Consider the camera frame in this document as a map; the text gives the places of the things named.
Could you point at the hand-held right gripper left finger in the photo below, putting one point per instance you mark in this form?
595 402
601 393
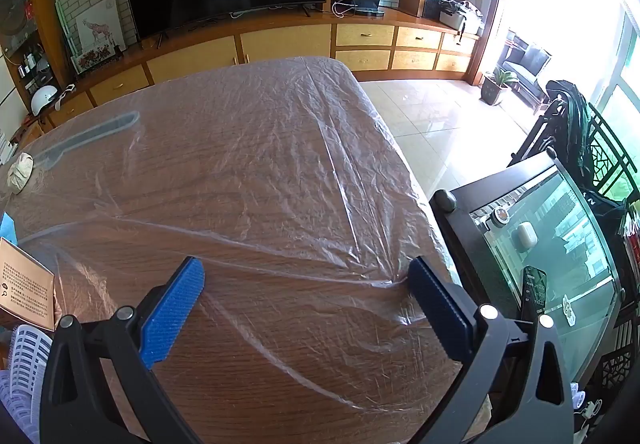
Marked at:
172 304

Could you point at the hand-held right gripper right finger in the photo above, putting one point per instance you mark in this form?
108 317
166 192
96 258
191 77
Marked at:
440 309

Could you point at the dark glass-top side table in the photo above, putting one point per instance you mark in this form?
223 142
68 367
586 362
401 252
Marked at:
457 234

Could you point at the black remote control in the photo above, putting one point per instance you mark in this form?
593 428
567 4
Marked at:
534 291

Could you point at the small round tin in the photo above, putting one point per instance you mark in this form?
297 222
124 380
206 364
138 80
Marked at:
501 216

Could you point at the white earbuds case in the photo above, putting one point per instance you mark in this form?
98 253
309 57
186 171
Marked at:
527 236

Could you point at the brown cardboard box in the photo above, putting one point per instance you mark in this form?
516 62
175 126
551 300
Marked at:
27 284

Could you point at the white plastic basket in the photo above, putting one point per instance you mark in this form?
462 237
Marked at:
27 364

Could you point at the grey chair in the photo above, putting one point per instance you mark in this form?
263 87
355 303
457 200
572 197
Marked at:
100 127

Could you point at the black bag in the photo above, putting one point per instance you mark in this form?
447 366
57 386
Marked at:
612 224

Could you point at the cream crumpled paper ball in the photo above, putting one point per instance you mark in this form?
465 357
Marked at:
21 172

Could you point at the dark green jacket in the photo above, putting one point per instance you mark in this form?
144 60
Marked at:
575 124

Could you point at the row of books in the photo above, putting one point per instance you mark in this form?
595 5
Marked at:
5 147

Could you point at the carved dark wooden chair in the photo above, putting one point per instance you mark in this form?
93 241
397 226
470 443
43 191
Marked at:
607 149

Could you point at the potted green plant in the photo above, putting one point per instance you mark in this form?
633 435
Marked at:
497 82

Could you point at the white helmet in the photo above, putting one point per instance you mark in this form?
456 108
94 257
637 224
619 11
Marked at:
44 99

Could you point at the dark armchair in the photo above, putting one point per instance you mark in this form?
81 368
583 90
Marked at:
527 64

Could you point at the long wooden tv cabinet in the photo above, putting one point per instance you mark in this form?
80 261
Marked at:
285 42

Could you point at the deer picture canvas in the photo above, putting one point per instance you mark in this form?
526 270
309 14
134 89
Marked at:
100 27

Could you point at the grey printer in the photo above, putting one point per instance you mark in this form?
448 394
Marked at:
457 14

